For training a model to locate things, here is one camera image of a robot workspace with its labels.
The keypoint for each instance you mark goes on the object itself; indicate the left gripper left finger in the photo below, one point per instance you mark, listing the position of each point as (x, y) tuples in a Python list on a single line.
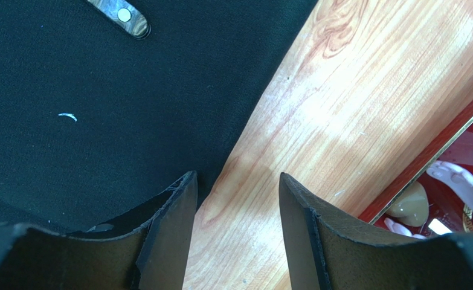
[(144, 248)]

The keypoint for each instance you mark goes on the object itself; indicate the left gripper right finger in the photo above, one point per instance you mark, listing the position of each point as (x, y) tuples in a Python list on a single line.
[(326, 248)]

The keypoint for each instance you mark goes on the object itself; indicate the black cloth mat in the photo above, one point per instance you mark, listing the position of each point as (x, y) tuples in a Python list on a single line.
[(94, 122)]

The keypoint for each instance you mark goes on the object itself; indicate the pink handled metal tongs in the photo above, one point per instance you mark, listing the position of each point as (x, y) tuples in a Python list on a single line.
[(449, 189)]

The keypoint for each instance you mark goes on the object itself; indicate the red lacquer tray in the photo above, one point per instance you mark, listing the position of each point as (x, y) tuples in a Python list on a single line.
[(454, 145)]

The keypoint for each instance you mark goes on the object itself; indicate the pale heart chocolate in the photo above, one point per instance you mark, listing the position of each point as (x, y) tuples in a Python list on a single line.
[(411, 208)]

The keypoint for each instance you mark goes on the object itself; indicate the dark handled knife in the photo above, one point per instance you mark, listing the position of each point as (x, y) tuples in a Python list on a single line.
[(125, 15)]

